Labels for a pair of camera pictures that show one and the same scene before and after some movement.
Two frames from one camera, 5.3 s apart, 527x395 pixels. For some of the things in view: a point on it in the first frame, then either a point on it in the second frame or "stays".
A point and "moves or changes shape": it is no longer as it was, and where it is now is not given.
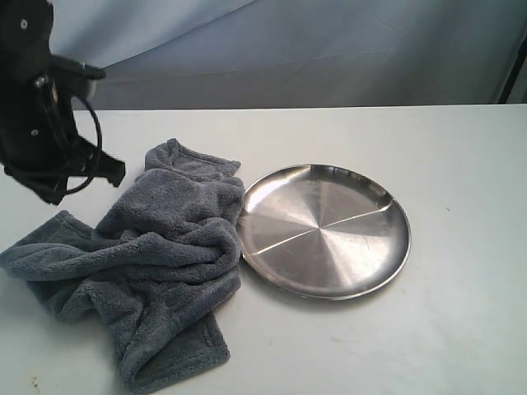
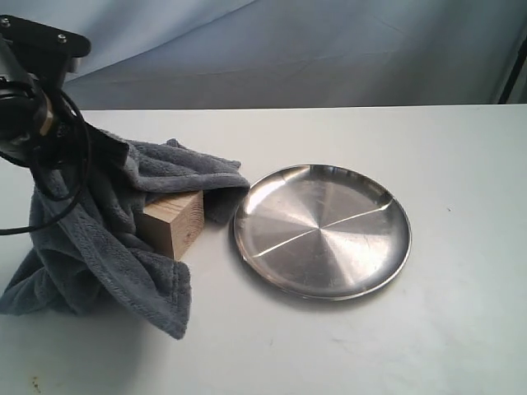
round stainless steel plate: [324, 231] stays
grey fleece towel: [146, 282] moves or changes shape
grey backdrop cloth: [176, 54] stays
